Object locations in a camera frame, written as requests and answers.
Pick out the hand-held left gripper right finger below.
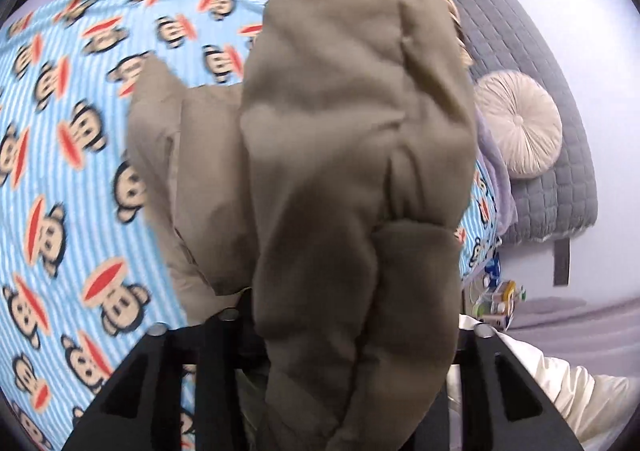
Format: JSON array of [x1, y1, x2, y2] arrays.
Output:
[[412, 313, 584, 451]]

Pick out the khaki puffer jacket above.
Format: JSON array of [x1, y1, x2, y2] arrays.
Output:
[[127, 0, 478, 451]]

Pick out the grey quilted headboard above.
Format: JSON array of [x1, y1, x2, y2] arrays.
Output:
[[410, 0, 599, 244]]

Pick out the round cream cushion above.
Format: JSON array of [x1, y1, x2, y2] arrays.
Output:
[[472, 70, 563, 179]]

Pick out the white cloth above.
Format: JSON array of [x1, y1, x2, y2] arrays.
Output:
[[445, 328, 640, 451]]

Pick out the cluttered bedside items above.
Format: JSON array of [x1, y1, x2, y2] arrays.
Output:
[[462, 251, 529, 332]]

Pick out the blue striped monkey-print blanket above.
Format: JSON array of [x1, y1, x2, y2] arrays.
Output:
[[0, 0, 501, 451]]

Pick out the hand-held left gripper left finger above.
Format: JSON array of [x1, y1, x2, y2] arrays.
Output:
[[62, 291, 266, 451]]

